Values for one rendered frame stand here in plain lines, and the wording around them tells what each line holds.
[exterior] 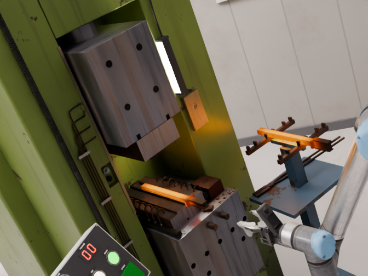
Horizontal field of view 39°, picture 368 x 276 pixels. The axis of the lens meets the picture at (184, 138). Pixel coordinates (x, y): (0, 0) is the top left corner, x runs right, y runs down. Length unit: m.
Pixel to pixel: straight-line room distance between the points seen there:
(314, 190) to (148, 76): 0.95
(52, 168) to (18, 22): 0.55
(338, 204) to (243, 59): 2.73
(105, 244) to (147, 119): 0.51
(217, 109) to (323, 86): 2.07
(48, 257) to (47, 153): 0.75
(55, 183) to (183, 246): 0.59
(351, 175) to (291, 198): 0.73
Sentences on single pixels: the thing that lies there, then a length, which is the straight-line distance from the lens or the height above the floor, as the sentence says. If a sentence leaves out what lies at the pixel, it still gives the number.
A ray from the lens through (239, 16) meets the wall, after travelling 4.30.
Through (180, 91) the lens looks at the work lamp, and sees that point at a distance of 2.28.
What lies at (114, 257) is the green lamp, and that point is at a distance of 1.93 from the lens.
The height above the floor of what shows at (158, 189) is 1.01.
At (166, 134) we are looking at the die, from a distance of 2.11.
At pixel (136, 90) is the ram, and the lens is 2.01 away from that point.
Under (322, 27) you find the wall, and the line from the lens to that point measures 4.26.
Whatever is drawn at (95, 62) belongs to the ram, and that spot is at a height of 1.71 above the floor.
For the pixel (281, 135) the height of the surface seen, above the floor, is 1.04.
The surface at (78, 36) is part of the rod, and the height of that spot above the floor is 1.79.
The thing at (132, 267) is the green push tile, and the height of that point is 1.03.
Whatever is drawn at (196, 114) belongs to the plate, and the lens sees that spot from 2.37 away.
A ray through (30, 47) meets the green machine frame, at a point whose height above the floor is 1.84.
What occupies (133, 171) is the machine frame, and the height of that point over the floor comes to 1.02.
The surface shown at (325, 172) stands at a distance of 2.58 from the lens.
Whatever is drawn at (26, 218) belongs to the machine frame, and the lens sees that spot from 2.51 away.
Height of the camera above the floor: 2.11
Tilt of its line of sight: 23 degrees down
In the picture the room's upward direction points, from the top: 21 degrees counter-clockwise
